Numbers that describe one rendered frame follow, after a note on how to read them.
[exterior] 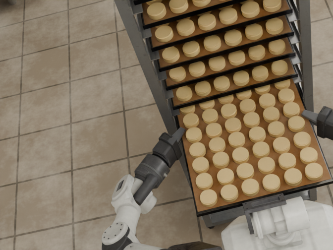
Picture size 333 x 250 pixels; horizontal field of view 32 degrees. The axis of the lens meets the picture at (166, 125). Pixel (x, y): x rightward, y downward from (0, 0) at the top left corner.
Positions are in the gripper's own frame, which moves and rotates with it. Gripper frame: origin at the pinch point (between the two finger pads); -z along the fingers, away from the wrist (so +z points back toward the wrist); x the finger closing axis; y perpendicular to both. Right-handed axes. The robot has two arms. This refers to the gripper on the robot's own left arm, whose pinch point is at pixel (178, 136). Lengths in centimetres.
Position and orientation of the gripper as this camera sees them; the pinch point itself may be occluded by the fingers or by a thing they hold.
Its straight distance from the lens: 184.0
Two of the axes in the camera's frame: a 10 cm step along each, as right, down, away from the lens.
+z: -5.7, 7.4, -3.6
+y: -7.9, -3.8, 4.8
